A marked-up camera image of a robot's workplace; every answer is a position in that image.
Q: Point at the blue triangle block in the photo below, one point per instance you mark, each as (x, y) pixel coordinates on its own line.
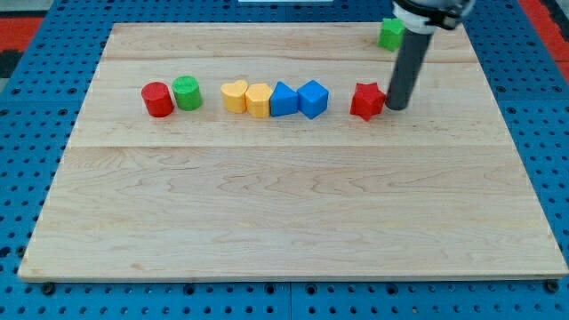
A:
(283, 101)

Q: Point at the red star block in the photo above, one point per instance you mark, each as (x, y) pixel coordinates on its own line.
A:
(367, 101)

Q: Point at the green star block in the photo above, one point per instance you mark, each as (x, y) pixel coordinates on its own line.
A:
(391, 34)

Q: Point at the grey pusher rod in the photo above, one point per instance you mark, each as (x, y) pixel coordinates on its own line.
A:
(407, 68)

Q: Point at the yellow heart block right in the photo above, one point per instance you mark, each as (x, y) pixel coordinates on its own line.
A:
(258, 100)

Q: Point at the yellow heart block left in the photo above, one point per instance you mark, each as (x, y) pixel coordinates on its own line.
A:
(233, 96)

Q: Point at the red cylinder block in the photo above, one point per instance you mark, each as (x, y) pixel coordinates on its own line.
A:
(157, 99)

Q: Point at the yellow heart block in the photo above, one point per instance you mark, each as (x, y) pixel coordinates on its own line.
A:
(233, 96)
(258, 100)

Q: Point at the wooden board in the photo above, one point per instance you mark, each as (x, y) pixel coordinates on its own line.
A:
(436, 192)

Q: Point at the blue cube block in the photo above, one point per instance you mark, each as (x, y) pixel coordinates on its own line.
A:
(313, 99)

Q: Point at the green cylinder block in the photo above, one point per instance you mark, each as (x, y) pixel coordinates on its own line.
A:
(187, 93)

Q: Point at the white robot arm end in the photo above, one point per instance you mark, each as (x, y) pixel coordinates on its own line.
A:
(426, 16)

